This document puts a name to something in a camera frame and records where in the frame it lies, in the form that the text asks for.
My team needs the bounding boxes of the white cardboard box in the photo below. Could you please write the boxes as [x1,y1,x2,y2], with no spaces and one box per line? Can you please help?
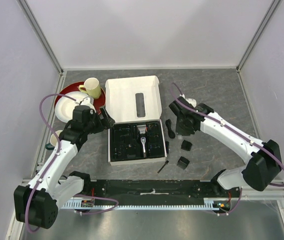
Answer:
[105,75,167,167]

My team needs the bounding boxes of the light blue cable duct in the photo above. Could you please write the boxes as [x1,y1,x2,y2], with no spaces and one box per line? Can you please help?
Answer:
[61,195,231,211]

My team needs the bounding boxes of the yellow mug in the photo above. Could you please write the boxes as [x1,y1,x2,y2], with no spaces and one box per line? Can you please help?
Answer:
[78,77,101,99]

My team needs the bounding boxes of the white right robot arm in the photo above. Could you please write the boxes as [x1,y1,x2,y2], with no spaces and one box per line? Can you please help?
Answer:
[169,96,282,197]

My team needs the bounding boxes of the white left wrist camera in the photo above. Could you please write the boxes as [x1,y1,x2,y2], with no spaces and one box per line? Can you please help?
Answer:
[79,97,96,111]

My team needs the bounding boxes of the dark red round plate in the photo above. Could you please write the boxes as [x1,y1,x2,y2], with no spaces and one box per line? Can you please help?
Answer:
[54,81,106,116]

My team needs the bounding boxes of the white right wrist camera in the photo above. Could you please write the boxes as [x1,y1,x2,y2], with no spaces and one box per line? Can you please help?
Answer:
[180,94,197,108]

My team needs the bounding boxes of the white cup green handle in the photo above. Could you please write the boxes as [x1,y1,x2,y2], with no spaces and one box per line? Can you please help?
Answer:
[45,134,57,151]

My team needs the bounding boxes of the white round plate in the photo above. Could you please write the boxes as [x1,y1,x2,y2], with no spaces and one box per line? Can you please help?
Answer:
[54,91,92,123]

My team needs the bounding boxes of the black comb attachment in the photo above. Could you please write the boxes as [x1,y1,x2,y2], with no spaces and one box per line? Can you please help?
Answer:
[177,156,190,170]
[181,140,193,152]

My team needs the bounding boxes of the black power cable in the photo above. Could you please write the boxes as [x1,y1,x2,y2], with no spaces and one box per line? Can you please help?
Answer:
[165,118,177,139]

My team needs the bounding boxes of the black plastic tray insert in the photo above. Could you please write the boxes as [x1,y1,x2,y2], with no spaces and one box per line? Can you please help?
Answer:
[108,120,167,165]

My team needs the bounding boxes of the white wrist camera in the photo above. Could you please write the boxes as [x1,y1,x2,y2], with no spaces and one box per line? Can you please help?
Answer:
[79,97,96,111]
[180,94,197,108]

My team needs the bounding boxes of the black cleaning brush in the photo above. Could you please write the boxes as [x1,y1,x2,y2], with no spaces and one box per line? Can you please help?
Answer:
[157,160,169,174]

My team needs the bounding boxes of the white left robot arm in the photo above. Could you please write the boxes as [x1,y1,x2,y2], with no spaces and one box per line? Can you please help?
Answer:
[13,105,115,229]

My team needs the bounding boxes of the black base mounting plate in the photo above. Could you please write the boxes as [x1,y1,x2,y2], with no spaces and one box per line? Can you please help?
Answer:
[81,179,240,201]

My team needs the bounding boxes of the silver black hair clipper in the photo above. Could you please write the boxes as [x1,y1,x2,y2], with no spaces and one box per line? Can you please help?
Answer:
[137,124,147,158]

